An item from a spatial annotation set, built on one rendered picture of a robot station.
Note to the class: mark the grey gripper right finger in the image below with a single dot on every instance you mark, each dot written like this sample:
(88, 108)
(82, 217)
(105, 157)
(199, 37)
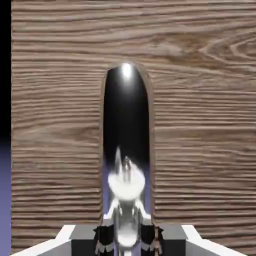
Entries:
(172, 240)

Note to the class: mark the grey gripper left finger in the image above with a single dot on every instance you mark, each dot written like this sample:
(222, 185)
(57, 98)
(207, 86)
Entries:
(84, 240)

